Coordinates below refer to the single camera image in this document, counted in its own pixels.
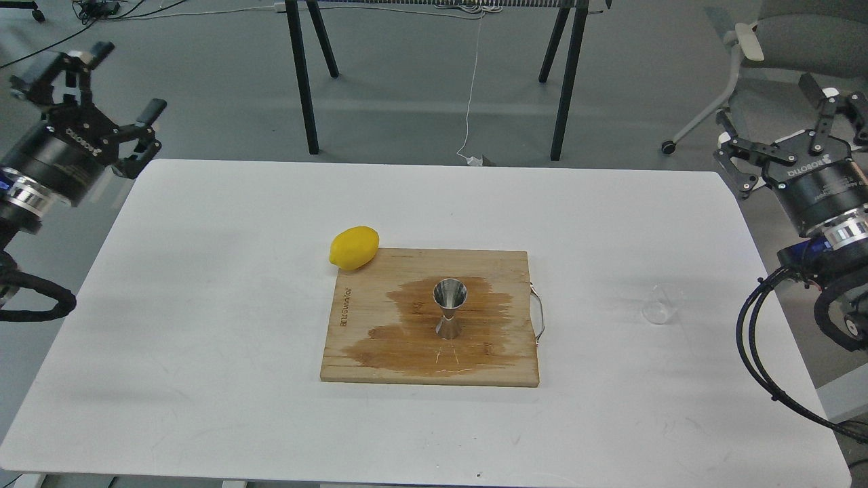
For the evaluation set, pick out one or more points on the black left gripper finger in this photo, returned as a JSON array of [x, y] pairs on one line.
[[142, 133], [59, 84]]

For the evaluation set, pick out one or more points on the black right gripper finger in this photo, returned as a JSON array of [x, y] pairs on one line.
[[817, 143], [732, 146]]

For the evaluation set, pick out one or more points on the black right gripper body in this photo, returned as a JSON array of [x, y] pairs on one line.
[[815, 188]]

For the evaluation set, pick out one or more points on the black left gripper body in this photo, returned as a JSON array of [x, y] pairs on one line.
[[53, 164]]

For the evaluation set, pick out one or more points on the clear plastic measuring cup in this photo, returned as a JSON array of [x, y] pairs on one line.
[[663, 303]]

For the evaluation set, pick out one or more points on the steel double jigger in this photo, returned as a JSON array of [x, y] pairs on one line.
[[450, 295]]

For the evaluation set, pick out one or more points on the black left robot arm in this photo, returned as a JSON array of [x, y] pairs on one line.
[[17, 217]]

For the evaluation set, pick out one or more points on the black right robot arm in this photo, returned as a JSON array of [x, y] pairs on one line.
[[835, 260]]

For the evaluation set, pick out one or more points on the grey office chair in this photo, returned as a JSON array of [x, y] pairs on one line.
[[818, 37]]

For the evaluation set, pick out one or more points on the yellow lemon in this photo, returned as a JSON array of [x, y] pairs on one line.
[[354, 247]]

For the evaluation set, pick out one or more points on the wooden cutting board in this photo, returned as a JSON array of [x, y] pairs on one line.
[[382, 324]]

